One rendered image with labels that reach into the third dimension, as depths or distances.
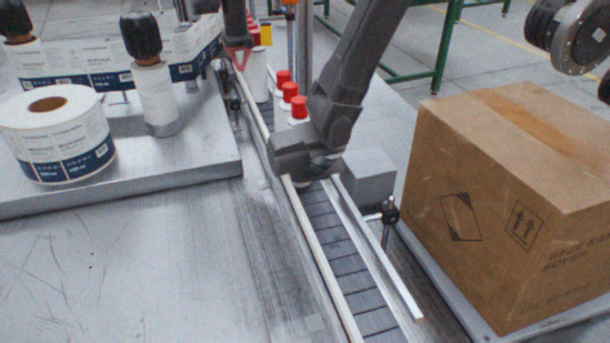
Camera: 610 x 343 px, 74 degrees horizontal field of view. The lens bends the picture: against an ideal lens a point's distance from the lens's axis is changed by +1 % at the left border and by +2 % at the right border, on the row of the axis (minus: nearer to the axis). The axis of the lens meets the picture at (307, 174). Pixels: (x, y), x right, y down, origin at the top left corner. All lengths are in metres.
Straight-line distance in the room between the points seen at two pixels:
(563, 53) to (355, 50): 0.64
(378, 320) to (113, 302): 0.46
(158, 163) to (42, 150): 0.23
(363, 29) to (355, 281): 0.41
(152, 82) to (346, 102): 0.58
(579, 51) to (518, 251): 0.62
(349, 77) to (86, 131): 0.62
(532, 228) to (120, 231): 0.76
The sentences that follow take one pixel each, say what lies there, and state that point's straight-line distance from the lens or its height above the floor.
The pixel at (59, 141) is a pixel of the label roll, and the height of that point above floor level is 0.98.
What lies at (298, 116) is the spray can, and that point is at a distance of 0.79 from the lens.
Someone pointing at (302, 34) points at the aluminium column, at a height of 1.06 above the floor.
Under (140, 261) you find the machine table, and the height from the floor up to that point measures 0.83.
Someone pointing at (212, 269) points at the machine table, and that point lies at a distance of 0.81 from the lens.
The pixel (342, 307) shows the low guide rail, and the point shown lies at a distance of 0.64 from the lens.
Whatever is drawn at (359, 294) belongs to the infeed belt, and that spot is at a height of 0.88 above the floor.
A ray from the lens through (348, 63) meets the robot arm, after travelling 0.57.
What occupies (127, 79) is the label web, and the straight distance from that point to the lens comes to 1.29.
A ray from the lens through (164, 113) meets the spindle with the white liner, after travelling 1.08.
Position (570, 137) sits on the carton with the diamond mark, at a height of 1.12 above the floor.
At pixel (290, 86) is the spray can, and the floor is 1.08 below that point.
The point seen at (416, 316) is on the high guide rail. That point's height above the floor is 0.96.
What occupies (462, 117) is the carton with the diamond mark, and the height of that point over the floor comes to 1.12.
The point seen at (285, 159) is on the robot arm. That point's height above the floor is 1.08.
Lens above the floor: 1.45
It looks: 38 degrees down
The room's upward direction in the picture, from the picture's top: straight up
